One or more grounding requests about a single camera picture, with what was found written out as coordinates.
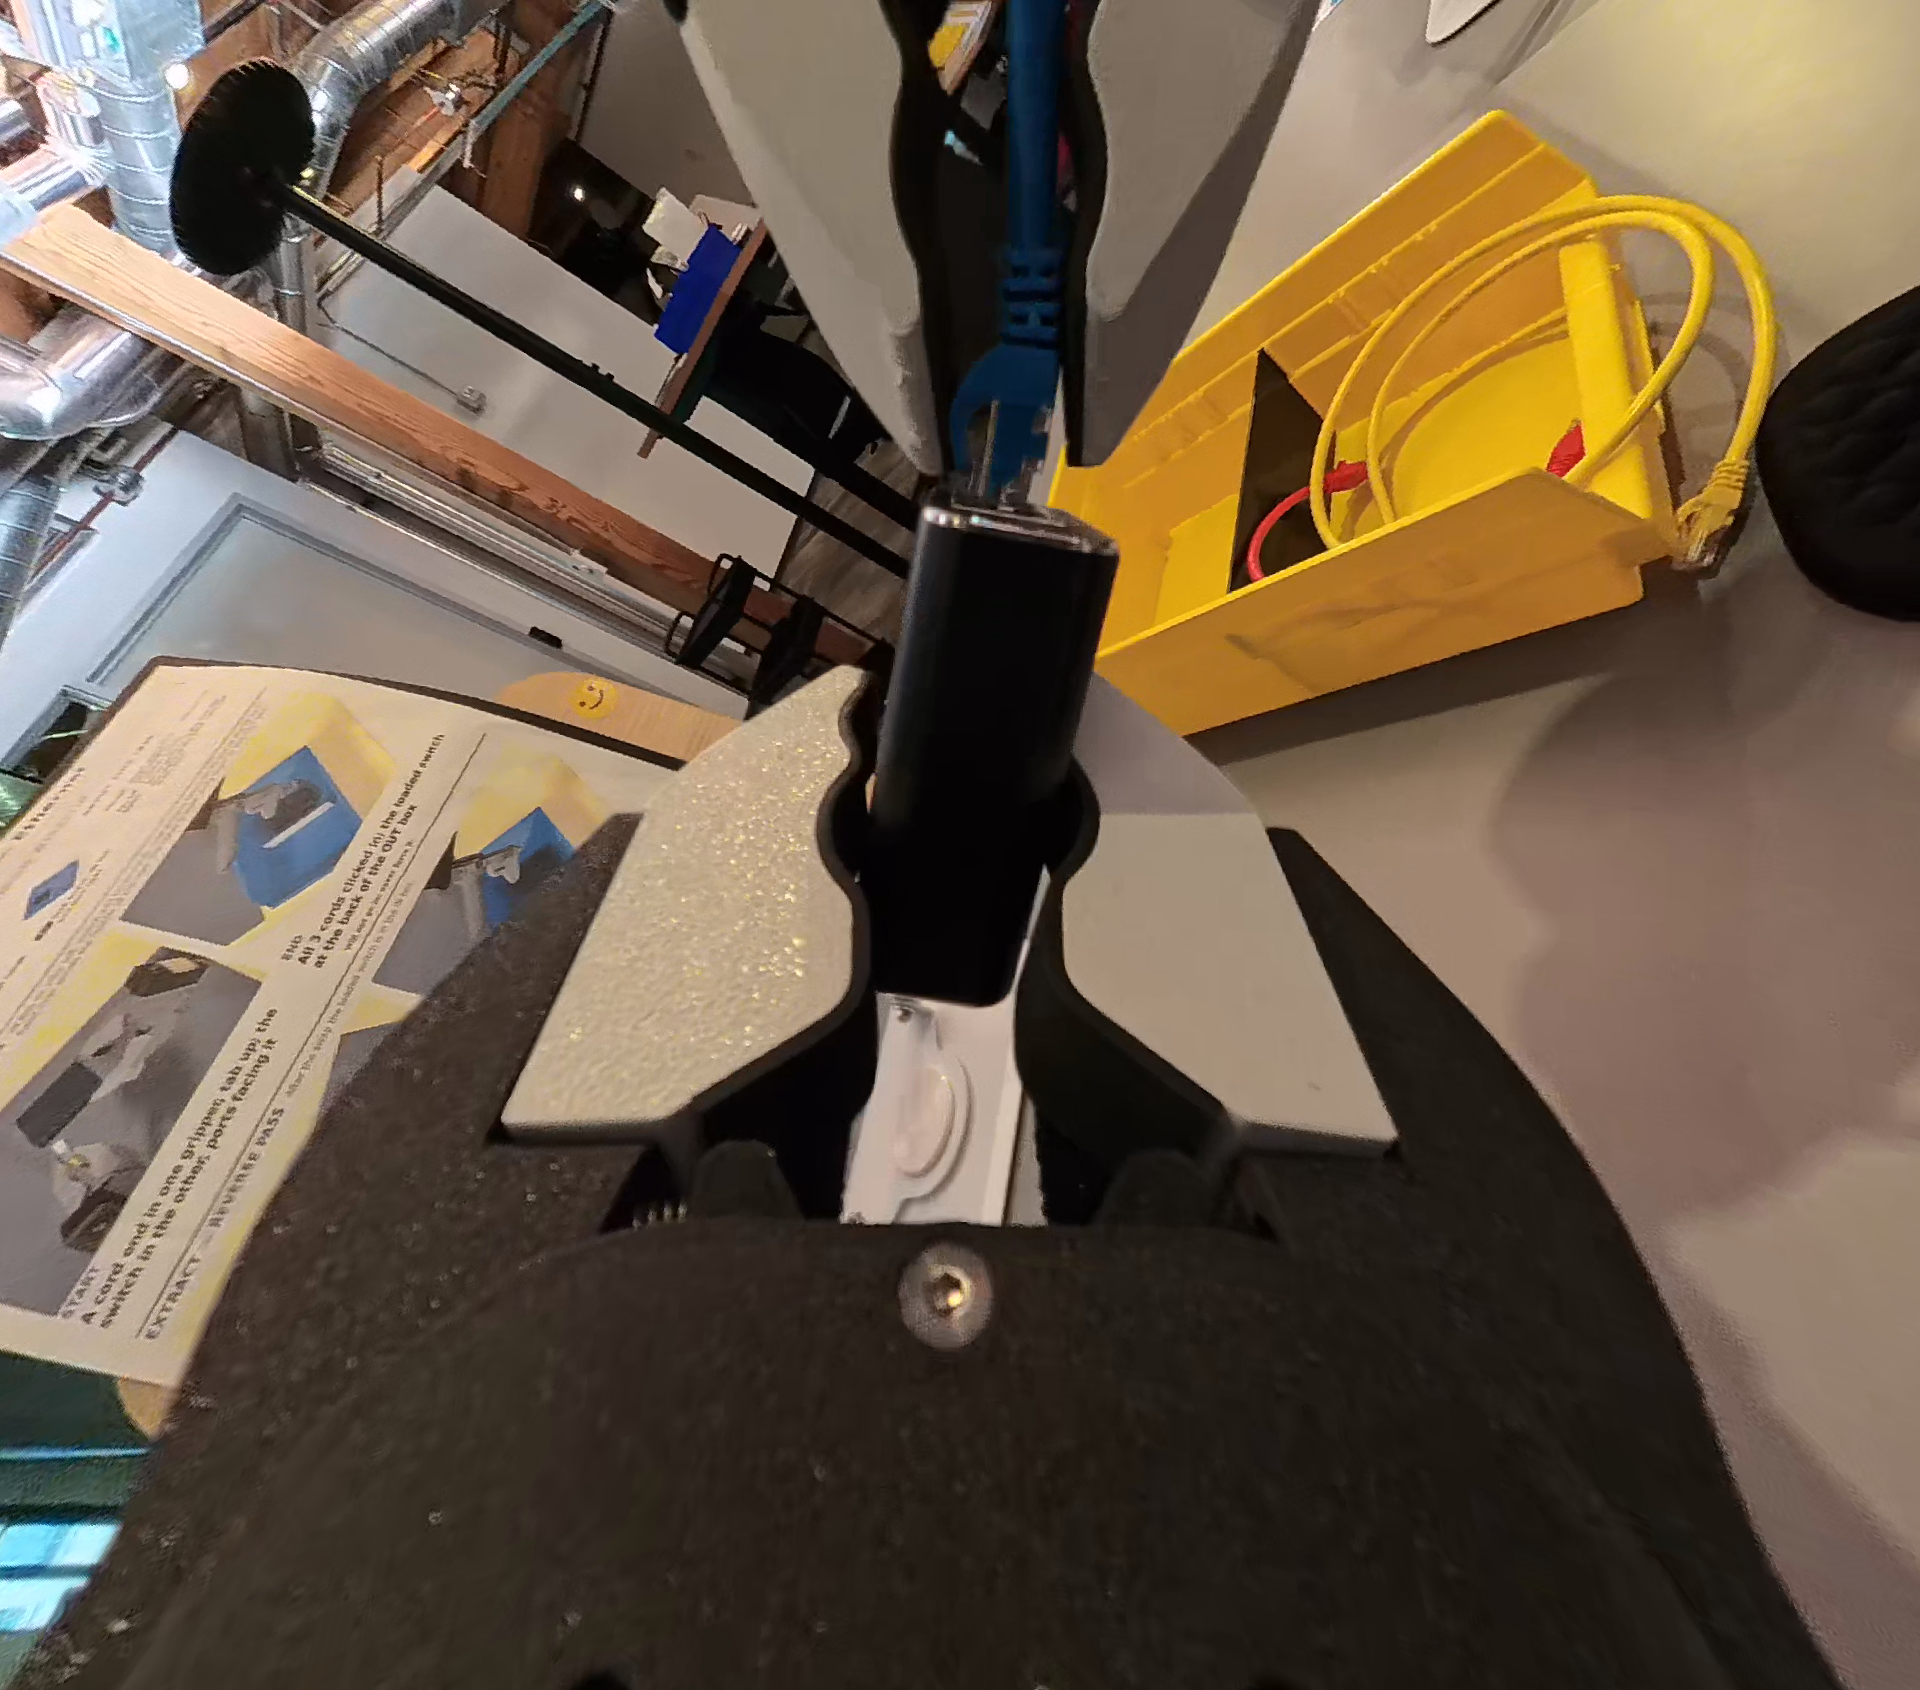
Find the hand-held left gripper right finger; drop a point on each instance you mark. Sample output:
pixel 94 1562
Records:
pixel 1215 970

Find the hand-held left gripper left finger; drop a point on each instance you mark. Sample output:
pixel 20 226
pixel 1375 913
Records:
pixel 705 955

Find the black ethernet splitter box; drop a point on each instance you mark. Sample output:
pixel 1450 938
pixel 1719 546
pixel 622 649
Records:
pixel 990 701

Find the yellow plastic bin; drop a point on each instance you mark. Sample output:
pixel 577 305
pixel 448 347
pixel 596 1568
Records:
pixel 1350 641

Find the yellow smiley sticker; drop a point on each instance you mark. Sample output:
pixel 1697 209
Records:
pixel 595 698

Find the black metal rack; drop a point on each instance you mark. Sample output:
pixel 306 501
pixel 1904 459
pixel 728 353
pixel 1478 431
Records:
pixel 720 619

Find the black bin divider plate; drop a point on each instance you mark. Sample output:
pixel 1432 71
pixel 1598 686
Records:
pixel 1275 474

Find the black pole with round foot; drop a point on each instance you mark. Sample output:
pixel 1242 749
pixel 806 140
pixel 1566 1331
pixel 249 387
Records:
pixel 240 168

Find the wooden clipboard with instruction sheet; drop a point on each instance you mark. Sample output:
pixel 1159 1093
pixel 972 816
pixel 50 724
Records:
pixel 181 940

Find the wooden beam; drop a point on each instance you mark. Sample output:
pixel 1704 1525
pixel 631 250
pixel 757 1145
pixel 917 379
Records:
pixel 300 370

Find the black mesh wrist pad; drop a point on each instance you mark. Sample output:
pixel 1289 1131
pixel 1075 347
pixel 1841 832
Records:
pixel 1845 474

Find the spiral metal duct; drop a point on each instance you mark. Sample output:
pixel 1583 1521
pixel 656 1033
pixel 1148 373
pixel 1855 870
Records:
pixel 360 55

